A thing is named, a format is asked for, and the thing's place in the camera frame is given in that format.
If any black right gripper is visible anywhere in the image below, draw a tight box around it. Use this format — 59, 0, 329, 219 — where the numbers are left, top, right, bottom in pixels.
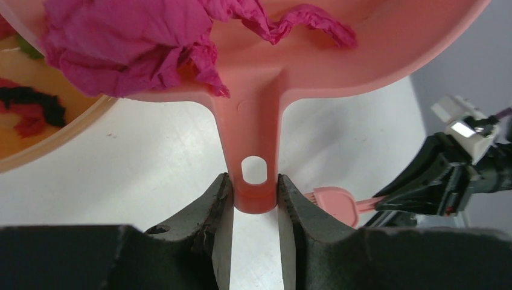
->
363, 133, 511, 227

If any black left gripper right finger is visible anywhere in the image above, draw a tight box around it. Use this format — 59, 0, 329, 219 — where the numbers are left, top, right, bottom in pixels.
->
277, 174, 400, 289

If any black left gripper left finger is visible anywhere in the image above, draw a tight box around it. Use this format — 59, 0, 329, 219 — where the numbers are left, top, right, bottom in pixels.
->
100, 173, 234, 289

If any pink hand brush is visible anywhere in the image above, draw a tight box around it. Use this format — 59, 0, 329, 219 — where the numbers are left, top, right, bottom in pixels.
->
304, 187, 384, 228

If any pink plastic dustpan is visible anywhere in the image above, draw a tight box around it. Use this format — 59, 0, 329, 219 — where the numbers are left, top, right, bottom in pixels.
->
1, 1, 487, 214

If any black paper scrap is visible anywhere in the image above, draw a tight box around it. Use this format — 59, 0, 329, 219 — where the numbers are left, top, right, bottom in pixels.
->
1, 86, 67, 127

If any orange plastic bucket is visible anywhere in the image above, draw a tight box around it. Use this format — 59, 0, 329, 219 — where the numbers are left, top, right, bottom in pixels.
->
1, 20, 115, 173

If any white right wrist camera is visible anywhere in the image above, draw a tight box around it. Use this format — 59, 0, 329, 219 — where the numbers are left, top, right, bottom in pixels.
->
431, 95, 501, 165

